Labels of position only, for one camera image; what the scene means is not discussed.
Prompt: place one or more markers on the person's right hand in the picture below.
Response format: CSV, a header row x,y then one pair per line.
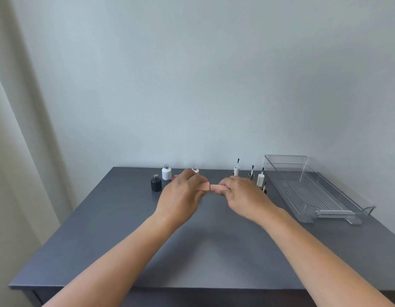
x,y
248,198

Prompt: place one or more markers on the person's left forearm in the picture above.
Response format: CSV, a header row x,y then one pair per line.
x,y
120,262

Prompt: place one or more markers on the person's right thumb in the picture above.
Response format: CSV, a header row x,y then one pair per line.
x,y
223,191

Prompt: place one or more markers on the person's right forearm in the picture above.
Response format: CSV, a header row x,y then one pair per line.
x,y
319,262

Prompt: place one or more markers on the white pink cap brush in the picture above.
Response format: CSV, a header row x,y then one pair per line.
x,y
236,171

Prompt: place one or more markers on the gold cap brush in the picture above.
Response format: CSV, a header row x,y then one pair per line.
x,y
251,175

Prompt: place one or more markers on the person's left thumb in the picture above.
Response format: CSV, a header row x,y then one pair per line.
x,y
200,194

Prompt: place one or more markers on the peach nail polish bottle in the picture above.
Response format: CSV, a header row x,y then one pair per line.
x,y
205,187

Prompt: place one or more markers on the black cap brush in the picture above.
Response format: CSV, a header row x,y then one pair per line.
x,y
264,187

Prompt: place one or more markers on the clear plastic tray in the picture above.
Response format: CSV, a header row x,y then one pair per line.
x,y
312,191

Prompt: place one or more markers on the black nail polish bottle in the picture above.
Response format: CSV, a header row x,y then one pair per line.
x,y
156,184

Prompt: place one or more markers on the person's left hand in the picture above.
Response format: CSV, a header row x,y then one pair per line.
x,y
178,196

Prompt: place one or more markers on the small white nail polish bottle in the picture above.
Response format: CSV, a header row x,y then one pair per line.
x,y
195,170

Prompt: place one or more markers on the beige curtain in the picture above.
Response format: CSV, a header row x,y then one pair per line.
x,y
18,150

